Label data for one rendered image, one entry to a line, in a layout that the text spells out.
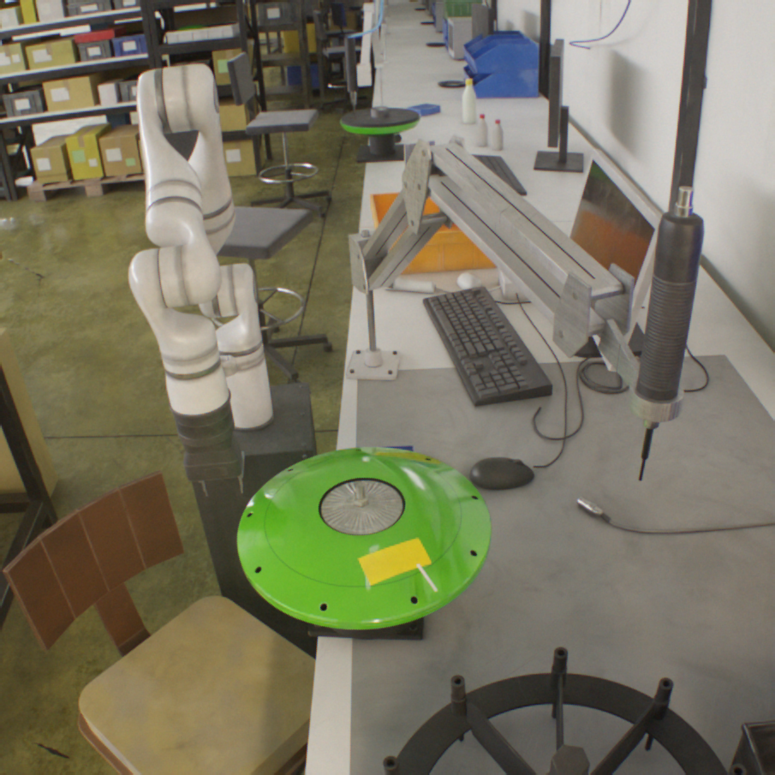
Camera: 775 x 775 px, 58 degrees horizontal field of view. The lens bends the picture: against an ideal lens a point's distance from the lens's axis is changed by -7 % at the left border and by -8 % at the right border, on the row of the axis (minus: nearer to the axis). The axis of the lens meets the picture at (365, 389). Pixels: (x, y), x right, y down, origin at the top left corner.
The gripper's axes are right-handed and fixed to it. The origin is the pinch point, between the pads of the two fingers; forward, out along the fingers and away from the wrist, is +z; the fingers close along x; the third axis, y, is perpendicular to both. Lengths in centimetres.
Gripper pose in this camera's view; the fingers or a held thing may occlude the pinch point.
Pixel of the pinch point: (224, 493)
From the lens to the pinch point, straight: 108.2
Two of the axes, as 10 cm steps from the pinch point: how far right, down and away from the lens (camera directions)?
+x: 9.9, -1.0, 0.5
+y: 0.9, 5.3, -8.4
